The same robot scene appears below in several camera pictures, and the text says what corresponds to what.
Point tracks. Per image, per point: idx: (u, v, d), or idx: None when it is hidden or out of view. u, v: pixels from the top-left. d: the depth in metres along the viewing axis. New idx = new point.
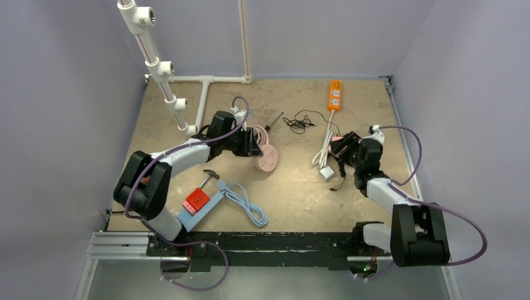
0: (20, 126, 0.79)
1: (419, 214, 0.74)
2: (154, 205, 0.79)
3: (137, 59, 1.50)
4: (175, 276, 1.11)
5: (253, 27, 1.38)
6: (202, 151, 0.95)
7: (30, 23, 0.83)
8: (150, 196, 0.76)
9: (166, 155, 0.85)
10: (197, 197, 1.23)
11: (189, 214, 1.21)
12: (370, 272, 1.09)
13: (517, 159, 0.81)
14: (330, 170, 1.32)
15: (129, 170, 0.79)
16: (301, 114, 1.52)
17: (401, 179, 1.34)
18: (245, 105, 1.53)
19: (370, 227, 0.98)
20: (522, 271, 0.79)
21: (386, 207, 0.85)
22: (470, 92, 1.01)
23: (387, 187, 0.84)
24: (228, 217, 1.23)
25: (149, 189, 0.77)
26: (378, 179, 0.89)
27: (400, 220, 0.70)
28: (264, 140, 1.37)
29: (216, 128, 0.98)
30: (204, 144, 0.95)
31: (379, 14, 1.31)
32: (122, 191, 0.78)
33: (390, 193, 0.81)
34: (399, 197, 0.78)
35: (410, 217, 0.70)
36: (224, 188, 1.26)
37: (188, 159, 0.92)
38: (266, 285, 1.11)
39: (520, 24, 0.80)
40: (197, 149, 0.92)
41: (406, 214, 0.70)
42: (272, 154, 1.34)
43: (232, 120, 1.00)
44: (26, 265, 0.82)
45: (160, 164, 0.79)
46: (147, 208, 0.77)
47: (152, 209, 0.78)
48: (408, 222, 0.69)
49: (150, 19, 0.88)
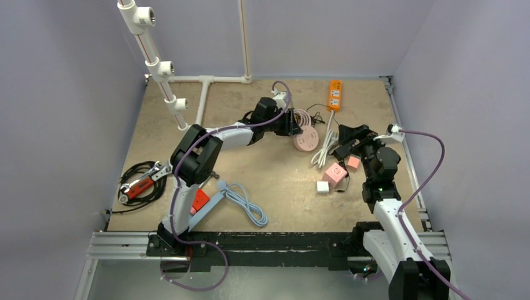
0: (21, 125, 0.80)
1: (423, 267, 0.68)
2: (204, 172, 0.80)
3: (137, 59, 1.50)
4: (175, 276, 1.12)
5: (253, 27, 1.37)
6: (245, 135, 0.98)
7: (30, 23, 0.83)
8: (202, 163, 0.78)
9: (217, 132, 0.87)
10: (197, 197, 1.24)
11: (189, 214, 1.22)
12: (370, 272, 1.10)
13: (515, 159, 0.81)
14: (324, 187, 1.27)
15: (185, 139, 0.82)
16: (313, 110, 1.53)
17: (406, 194, 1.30)
18: (285, 87, 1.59)
19: (372, 234, 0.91)
20: (520, 272, 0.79)
21: (390, 239, 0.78)
22: (469, 92, 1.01)
23: (397, 224, 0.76)
24: (227, 219, 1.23)
25: (202, 158, 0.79)
26: (388, 201, 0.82)
27: (404, 280, 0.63)
28: (305, 122, 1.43)
29: (259, 115, 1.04)
30: (249, 128, 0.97)
31: (379, 14, 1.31)
32: (177, 158, 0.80)
33: (399, 235, 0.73)
34: (407, 246, 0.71)
35: (415, 278, 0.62)
36: (224, 188, 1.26)
37: (232, 141, 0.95)
38: (267, 285, 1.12)
39: (520, 24, 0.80)
40: (244, 131, 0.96)
41: (411, 274, 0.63)
42: (312, 136, 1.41)
43: (274, 107, 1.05)
44: (26, 266, 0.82)
45: (214, 139, 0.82)
46: (199, 174, 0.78)
47: (201, 176, 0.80)
48: (412, 281, 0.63)
49: (150, 19, 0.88)
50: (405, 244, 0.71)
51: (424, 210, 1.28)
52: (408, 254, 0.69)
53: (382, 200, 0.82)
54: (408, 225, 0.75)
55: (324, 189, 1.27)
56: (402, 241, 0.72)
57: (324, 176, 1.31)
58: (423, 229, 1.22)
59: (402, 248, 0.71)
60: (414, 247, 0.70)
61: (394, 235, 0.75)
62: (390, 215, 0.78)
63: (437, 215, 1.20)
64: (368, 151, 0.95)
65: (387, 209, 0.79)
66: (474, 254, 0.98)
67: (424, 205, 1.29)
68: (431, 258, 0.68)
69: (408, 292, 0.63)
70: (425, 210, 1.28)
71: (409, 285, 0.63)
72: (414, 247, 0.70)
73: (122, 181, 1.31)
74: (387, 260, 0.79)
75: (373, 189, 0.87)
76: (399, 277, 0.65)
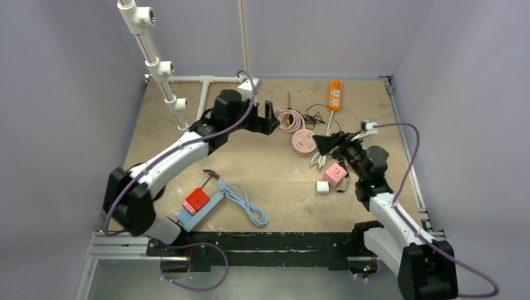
0: (21, 125, 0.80)
1: (428, 250, 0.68)
2: (139, 219, 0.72)
3: (137, 59, 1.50)
4: (175, 276, 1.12)
5: (252, 28, 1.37)
6: (198, 150, 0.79)
7: (30, 24, 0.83)
8: (133, 217, 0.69)
9: (147, 172, 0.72)
10: (197, 197, 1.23)
11: (189, 214, 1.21)
12: (370, 272, 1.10)
13: (515, 159, 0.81)
14: (324, 187, 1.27)
15: (111, 189, 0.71)
16: (313, 110, 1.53)
17: (405, 194, 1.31)
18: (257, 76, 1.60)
19: (370, 234, 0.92)
20: (521, 272, 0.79)
21: (390, 229, 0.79)
22: (469, 92, 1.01)
23: (394, 214, 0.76)
24: (227, 219, 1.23)
25: (129, 210, 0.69)
26: (381, 195, 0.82)
27: (412, 265, 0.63)
28: (297, 122, 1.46)
29: (219, 115, 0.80)
30: (199, 142, 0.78)
31: (379, 15, 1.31)
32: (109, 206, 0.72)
33: (399, 224, 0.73)
34: (408, 233, 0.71)
35: (422, 262, 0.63)
36: (224, 188, 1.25)
37: (182, 163, 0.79)
38: (266, 285, 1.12)
39: (520, 24, 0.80)
40: (192, 149, 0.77)
41: (417, 258, 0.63)
42: (309, 137, 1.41)
43: (237, 103, 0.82)
44: (27, 266, 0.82)
45: (138, 187, 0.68)
46: (135, 223, 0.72)
47: (138, 224, 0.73)
48: (420, 265, 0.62)
49: (150, 19, 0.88)
50: (405, 230, 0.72)
51: (424, 210, 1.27)
52: (410, 240, 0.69)
53: (376, 196, 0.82)
54: (405, 214, 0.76)
55: (324, 189, 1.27)
56: (402, 229, 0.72)
57: (324, 176, 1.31)
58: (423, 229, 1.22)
59: (402, 236, 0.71)
60: (414, 233, 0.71)
61: (393, 225, 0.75)
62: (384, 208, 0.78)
63: (437, 215, 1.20)
64: (351, 154, 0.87)
65: (382, 203, 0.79)
66: (473, 254, 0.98)
67: (424, 205, 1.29)
68: (433, 239, 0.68)
69: (416, 275, 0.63)
70: (425, 210, 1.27)
71: (416, 270, 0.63)
72: (414, 234, 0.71)
73: None
74: (390, 253, 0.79)
75: (365, 187, 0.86)
76: (407, 264, 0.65)
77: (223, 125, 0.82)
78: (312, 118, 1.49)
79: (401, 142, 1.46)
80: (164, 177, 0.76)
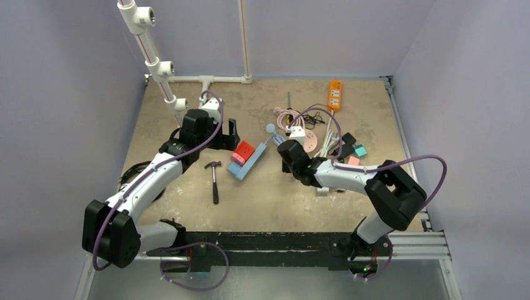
0: (20, 126, 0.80)
1: (382, 175, 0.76)
2: (127, 249, 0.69)
3: (137, 59, 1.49)
4: (175, 276, 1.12)
5: (253, 28, 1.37)
6: (173, 169, 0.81)
7: (30, 24, 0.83)
8: (118, 248, 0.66)
9: (125, 200, 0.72)
10: (245, 149, 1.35)
11: (238, 164, 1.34)
12: (370, 272, 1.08)
13: (515, 159, 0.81)
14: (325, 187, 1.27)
15: (88, 225, 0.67)
16: (313, 110, 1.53)
17: None
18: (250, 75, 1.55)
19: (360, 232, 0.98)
20: (522, 271, 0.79)
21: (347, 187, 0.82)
22: (468, 92, 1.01)
23: (339, 172, 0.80)
24: (235, 205, 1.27)
25: (114, 240, 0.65)
26: (322, 165, 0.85)
27: (384, 197, 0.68)
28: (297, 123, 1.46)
29: (189, 132, 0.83)
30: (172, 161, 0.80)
31: (379, 15, 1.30)
32: (89, 244, 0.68)
33: (347, 174, 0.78)
34: (359, 176, 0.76)
35: (384, 189, 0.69)
36: (273, 132, 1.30)
37: (160, 185, 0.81)
38: (265, 285, 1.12)
39: (519, 25, 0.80)
40: (165, 169, 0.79)
41: (379, 189, 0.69)
42: (309, 137, 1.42)
43: (205, 119, 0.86)
44: (25, 265, 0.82)
45: (119, 215, 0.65)
46: (121, 255, 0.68)
47: (125, 254, 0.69)
48: (386, 190, 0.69)
49: (150, 19, 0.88)
50: (356, 175, 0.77)
51: (424, 210, 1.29)
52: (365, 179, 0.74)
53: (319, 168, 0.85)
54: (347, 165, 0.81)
55: (324, 189, 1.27)
56: (353, 175, 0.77)
57: None
58: (423, 229, 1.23)
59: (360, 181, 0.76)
60: (362, 172, 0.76)
61: (345, 180, 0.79)
62: (331, 170, 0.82)
63: (437, 215, 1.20)
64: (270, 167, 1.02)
65: (325, 170, 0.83)
66: (475, 253, 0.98)
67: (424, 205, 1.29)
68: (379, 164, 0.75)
69: (389, 204, 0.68)
70: (426, 210, 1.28)
71: (386, 199, 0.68)
72: (363, 172, 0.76)
73: (122, 181, 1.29)
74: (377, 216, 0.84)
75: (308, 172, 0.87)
76: (377, 200, 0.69)
77: (194, 142, 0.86)
78: (312, 119, 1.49)
79: (401, 141, 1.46)
80: (140, 205, 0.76)
